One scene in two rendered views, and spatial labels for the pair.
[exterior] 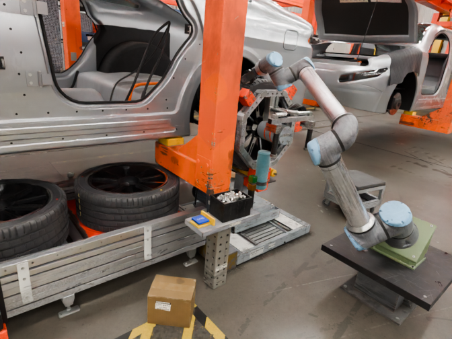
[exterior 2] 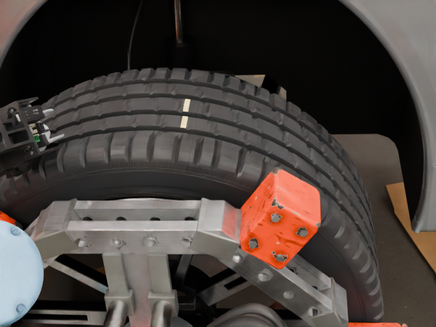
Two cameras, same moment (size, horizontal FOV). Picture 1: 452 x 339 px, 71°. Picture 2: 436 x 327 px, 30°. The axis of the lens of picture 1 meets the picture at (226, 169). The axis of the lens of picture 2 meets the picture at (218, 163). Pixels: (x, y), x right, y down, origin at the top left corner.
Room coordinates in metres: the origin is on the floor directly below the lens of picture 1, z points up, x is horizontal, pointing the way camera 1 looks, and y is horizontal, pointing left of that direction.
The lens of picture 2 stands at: (1.74, -0.93, 1.77)
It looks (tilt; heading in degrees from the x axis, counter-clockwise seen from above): 36 degrees down; 49
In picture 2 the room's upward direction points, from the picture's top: 5 degrees counter-clockwise
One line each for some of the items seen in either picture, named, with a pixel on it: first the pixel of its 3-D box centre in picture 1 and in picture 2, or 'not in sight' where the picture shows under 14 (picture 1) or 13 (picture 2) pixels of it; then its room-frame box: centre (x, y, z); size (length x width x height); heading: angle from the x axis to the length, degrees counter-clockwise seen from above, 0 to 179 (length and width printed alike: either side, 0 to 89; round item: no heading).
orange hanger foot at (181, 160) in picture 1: (183, 148); not in sight; (2.09, 0.30, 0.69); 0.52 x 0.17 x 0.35; 41
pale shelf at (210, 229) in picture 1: (224, 218); not in sight; (1.63, -0.01, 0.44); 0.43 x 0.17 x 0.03; 131
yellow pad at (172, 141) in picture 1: (171, 140); not in sight; (2.22, 0.41, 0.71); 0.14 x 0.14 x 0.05; 41
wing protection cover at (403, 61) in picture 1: (400, 66); not in sight; (4.60, -2.22, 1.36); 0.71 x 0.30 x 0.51; 131
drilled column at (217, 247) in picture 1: (216, 253); not in sight; (1.61, 0.01, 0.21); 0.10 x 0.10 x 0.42; 41
